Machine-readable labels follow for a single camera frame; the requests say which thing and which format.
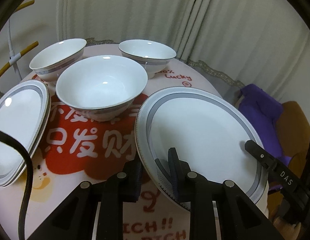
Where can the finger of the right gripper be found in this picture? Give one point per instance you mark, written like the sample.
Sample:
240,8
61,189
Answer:
261,155

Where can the white stand with yellow hoops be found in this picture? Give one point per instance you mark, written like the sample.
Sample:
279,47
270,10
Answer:
15,57

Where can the purple blanket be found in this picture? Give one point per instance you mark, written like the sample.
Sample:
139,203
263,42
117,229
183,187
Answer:
263,111

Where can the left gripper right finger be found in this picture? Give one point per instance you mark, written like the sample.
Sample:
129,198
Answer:
184,187

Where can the white porcelain bowl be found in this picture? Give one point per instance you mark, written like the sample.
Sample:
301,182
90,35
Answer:
153,56
101,87
49,63

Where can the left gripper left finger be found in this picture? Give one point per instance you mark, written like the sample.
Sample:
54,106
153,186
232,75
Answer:
130,180

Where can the beige pleated curtain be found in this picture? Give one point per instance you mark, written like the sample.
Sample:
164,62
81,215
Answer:
233,42

